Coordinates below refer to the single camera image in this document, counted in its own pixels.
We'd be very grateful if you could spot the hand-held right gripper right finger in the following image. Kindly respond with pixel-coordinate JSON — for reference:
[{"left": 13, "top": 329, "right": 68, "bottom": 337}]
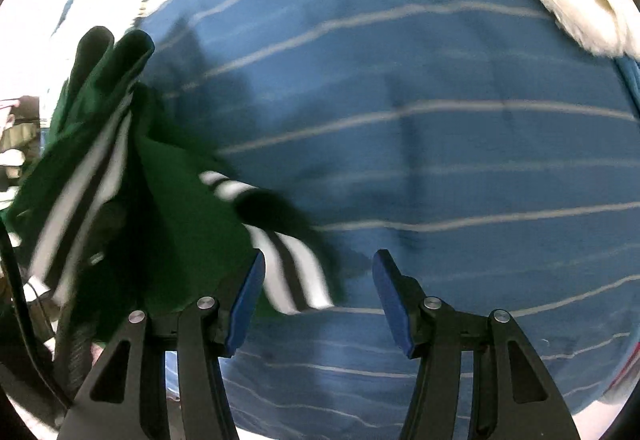
[{"left": 372, "top": 249, "right": 583, "bottom": 440}]

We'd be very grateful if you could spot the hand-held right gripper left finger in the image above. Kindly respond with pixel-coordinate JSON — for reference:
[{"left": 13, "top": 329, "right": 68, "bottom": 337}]
[{"left": 59, "top": 249, "right": 266, "bottom": 440}]

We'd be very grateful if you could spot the green and cream varsity jacket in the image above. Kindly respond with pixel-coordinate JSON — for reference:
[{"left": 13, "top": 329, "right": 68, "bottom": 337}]
[{"left": 0, "top": 26, "right": 351, "bottom": 401}]

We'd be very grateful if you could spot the row of hanging clothes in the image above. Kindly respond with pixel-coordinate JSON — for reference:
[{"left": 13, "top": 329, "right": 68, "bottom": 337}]
[{"left": 0, "top": 95, "right": 48, "bottom": 211}]

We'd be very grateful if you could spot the blue striped bed sheet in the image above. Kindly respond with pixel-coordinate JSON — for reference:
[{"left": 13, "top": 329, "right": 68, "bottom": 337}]
[{"left": 135, "top": 0, "right": 640, "bottom": 436}]

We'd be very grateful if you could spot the teal blanket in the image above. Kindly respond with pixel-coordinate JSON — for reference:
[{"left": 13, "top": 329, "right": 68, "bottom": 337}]
[{"left": 614, "top": 56, "right": 640, "bottom": 118}]

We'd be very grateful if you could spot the black cable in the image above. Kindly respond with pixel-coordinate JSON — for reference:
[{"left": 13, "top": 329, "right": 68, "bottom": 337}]
[{"left": 0, "top": 230, "right": 73, "bottom": 413}]

